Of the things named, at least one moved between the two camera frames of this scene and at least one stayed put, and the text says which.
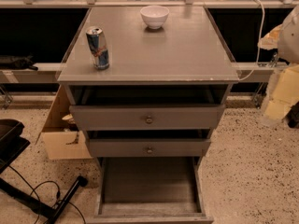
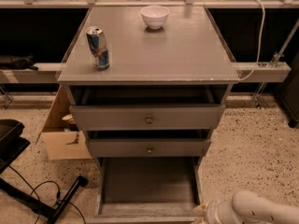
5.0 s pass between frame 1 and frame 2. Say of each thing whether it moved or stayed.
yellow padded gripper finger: moved
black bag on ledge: stayed
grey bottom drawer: stayed
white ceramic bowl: stayed
